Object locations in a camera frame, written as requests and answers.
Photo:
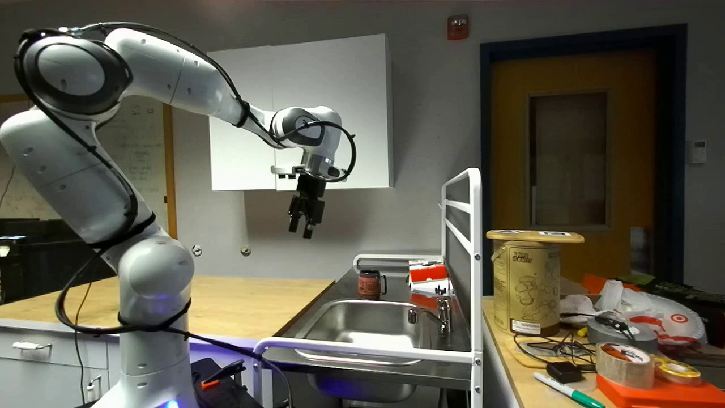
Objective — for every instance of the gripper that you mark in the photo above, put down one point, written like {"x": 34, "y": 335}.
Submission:
{"x": 311, "y": 188}

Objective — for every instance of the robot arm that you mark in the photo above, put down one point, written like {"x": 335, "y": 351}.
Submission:
{"x": 68, "y": 170}

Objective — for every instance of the steel sink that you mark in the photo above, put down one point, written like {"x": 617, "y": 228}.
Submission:
{"x": 362, "y": 323}

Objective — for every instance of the white-framed steel sink unit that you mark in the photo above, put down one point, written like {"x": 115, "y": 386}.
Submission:
{"x": 461, "y": 238}

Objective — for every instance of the brown mug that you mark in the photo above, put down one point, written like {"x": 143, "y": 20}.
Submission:
{"x": 369, "y": 284}

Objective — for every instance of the red and white box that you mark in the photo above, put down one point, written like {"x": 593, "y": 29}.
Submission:
{"x": 428, "y": 273}

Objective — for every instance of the steel tap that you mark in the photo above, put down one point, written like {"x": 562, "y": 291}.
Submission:
{"x": 443, "y": 314}

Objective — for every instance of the black clamp with orange tip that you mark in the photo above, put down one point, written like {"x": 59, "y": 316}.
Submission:
{"x": 224, "y": 385}

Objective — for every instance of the wooden board with markers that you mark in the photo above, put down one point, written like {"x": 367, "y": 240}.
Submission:
{"x": 535, "y": 236}

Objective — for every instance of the large printed tin can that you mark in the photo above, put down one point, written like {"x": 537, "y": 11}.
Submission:
{"x": 527, "y": 289}

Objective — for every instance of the red fire alarm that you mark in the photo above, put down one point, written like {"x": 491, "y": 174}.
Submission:
{"x": 457, "y": 27}

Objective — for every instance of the crumpled white paper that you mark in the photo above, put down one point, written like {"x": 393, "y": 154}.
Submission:
{"x": 575, "y": 309}

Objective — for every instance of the orange box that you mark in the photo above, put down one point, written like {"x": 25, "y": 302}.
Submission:
{"x": 597, "y": 283}

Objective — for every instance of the black power adapter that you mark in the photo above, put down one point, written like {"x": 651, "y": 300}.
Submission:
{"x": 564, "y": 372}

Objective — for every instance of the green and white marker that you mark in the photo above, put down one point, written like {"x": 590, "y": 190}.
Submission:
{"x": 566, "y": 391}

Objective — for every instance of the yellow door with window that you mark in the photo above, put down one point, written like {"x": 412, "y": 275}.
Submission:
{"x": 623, "y": 73}

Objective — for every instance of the clear packing tape roll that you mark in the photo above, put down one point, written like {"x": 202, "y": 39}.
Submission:
{"x": 623, "y": 368}

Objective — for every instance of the white bag with red print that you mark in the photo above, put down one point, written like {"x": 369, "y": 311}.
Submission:
{"x": 674, "y": 320}

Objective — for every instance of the white thermostat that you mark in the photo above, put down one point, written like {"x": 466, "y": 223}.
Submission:
{"x": 697, "y": 152}

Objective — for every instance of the yellow tape roll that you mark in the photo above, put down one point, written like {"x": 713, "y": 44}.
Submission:
{"x": 678, "y": 372}

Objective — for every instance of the orange plastic tray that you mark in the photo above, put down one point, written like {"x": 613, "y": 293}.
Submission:
{"x": 674, "y": 395}

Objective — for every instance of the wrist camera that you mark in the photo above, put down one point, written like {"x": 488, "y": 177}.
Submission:
{"x": 334, "y": 171}

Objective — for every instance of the white wall cabinet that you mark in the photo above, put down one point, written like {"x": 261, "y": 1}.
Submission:
{"x": 340, "y": 85}

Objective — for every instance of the whiteboard with wooden frame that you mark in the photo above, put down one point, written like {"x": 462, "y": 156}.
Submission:
{"x": 141, "y": 153}

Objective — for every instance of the grey duct tape roll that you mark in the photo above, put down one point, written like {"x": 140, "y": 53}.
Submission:
{"x": 623, "y": 335}

